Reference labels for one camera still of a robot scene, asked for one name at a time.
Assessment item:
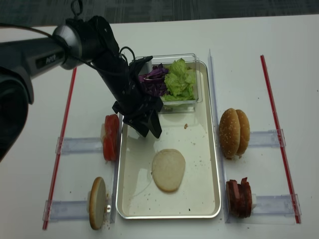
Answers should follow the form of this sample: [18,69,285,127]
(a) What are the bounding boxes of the left long clear divider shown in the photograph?
[110,114,123,224]

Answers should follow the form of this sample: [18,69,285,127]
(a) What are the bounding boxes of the rear sesame top bun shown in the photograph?
[236,110,250,157]

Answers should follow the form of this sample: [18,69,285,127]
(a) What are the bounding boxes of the metal baking tray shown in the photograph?
[116,63,221,219]

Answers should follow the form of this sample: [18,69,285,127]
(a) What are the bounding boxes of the shredded purple cabbage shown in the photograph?
[139,64,169,97]

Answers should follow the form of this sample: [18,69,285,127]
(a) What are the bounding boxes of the upper right clear rail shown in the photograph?
[248,129,286,147]

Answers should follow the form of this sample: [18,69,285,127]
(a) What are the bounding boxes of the clear plastic container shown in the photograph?
[138,53,201,114]

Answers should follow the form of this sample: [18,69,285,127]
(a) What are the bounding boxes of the red tape strip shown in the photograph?
[42,68,77,231]
[260,55,301,224]

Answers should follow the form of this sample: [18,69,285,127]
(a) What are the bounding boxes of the tomato slice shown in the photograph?
[103,125,118,161]
[104,114,119,135]

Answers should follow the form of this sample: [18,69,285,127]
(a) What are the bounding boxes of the upper left clear rail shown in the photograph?
[55,137,103,154]

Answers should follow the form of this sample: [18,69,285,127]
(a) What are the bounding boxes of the front sesame top bun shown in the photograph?
[219,108,240,159]

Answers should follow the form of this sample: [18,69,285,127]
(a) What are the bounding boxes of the front tomato slice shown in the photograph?
[103,125,118,161]

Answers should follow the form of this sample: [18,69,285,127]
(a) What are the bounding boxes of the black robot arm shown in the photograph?
[0,16,163,156]

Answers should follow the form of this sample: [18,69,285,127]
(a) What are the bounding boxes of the sesame bun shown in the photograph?
[219,108,240,159]
[236,110,250,157]

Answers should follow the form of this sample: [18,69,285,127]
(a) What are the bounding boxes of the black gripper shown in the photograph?
[112,94,163,138]

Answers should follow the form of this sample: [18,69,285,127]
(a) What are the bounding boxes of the green lettuce leaves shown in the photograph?
[160,58,196,112]

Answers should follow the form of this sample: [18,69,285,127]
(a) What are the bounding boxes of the pale bottom bun half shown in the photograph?
[152,149,185,193]

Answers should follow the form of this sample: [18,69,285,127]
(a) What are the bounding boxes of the lower left clear rail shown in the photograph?
[42,201,89,222]

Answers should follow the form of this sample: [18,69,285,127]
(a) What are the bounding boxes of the clear rail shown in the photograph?
[248,129,286,147]
[42,201,89,222]
[55,137,103,154]
[224,194,302,225]

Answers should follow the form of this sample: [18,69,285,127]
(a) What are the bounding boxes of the left meat patty slice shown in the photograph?
[226,180,241,217]

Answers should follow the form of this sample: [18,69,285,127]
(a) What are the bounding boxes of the right red tape strip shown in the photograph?
[260,55,301,224]

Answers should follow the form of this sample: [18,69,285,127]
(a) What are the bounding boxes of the lower right clear rail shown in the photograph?
[224,194,302,225]

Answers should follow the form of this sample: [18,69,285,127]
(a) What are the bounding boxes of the left red tape strip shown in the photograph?
[42,68,77,231]

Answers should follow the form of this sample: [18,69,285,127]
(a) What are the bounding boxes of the rear tomato slice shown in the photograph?
[104,114,119,135]

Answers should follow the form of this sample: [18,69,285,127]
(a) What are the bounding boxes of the long clear divider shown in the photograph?
[208,49,230,224]
[110,114,123,224]

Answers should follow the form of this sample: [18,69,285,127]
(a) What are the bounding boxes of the left bottom bun half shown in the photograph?
[89,177,106,230]

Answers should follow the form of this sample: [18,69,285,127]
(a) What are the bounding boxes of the right long clear divider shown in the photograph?
[208,49,230,224]

